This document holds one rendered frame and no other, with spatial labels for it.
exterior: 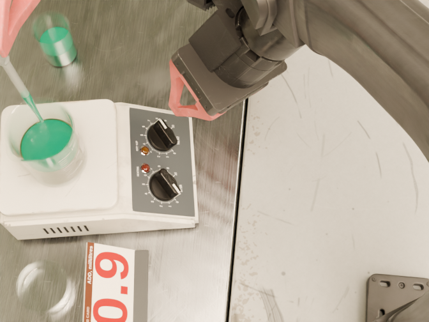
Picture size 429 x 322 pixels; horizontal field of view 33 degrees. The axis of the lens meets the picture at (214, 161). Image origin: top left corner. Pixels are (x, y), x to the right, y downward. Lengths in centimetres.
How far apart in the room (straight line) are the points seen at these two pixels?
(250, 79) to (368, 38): 22
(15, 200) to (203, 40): 25
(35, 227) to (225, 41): 29
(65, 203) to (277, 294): 24
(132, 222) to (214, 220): 10
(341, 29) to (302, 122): 40
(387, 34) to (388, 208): 42
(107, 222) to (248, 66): 24
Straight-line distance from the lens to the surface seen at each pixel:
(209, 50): 63
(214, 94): 63
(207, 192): 81
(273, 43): 59
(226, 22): 61
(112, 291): 77
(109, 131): 75
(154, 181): 75
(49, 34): 88
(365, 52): 44
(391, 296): 79
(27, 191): 74
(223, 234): 79
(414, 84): 40
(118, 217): 74
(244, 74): 62
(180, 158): 78
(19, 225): 76
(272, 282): 78
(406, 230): 82
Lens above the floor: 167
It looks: 69 degrees down
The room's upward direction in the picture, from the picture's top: 1 degrees counter-clockwise
